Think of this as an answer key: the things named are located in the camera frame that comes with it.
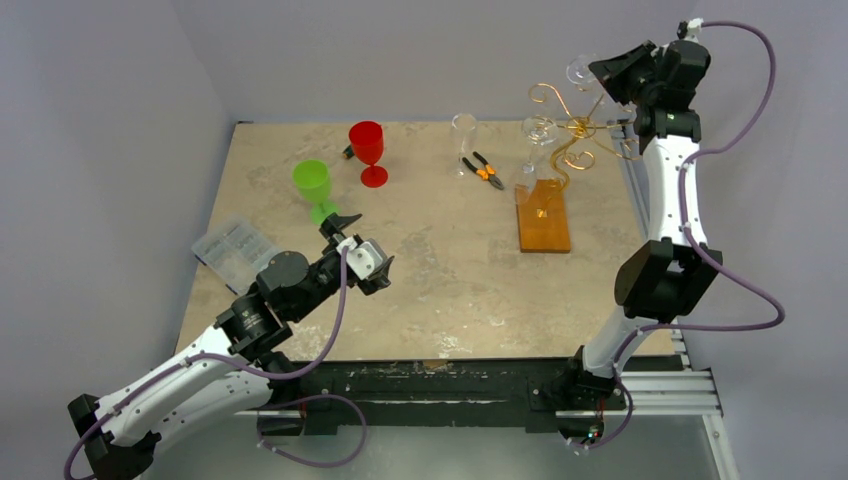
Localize clear round wine glass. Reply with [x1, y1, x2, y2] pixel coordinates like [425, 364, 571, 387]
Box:
[566, 54, 598, 93]

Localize gold wire glass rack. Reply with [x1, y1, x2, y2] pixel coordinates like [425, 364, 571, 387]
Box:
[528, 83, 641, 193]

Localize clear champagne flute with label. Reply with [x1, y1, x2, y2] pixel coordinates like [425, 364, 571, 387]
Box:
[512, 115, 559, 206]

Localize wooden rack base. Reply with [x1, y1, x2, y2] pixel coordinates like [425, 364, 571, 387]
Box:
[514, 179, 572, 254]

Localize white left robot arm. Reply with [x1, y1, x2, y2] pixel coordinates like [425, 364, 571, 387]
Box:
[63, 214, 394, 479]

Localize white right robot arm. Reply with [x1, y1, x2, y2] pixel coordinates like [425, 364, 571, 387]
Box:
[561, 40, 723, 407]

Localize clear tall flute glass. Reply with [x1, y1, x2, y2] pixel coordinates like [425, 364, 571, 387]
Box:
[451, 113, 478, 178]

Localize green plastic goblet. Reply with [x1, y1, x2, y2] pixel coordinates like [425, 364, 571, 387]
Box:
[292, 159, 338, 225]

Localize clear plastic screw box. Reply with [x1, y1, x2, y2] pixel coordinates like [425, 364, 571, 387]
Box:
[191, 214, 282, 296]

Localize red plastic goblet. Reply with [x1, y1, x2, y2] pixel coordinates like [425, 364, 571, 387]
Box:
[348, 121, 389, 188]

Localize orange black pliers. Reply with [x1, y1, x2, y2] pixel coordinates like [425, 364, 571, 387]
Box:
[461, 151, 505, 190]

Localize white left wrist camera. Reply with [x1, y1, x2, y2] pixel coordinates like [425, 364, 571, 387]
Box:
[336, 237, 389, 280]

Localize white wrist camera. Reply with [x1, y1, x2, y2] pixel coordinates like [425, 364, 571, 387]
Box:
[336, 237, 389, 280]
[676, 18, 704, 43]

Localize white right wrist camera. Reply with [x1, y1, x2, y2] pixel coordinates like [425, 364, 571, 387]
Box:
[676, 18, 704, 43]

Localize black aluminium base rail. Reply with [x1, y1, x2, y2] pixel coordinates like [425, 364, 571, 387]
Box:
[238, 354, 723, 439]

